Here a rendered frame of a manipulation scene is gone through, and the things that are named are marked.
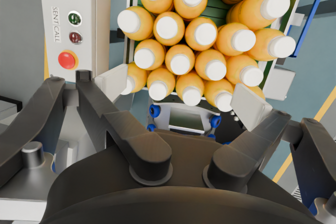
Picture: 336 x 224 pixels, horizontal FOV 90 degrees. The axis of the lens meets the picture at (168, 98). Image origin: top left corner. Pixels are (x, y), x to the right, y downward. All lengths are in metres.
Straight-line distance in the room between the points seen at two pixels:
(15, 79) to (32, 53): 0.34
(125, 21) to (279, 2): 0.27
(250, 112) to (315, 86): 1.75
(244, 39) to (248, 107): 0.21
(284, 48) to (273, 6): 0.08
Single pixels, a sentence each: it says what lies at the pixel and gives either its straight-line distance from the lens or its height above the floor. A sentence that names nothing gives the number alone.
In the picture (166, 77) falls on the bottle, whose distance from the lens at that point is 0.39.
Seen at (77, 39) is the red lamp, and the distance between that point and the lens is 0.40.
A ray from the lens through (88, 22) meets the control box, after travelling 0.40.
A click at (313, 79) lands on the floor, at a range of 1.87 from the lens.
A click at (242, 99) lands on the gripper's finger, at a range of 0.19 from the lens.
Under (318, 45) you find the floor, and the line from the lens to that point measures 1.82.
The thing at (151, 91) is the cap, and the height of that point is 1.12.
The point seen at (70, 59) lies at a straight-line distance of 0.42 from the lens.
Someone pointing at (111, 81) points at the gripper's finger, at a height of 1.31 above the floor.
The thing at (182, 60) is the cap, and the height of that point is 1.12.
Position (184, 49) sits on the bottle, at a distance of 0.39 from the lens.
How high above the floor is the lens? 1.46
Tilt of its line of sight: 69 degrees down
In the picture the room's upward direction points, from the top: 169 degrees counter-clockwise
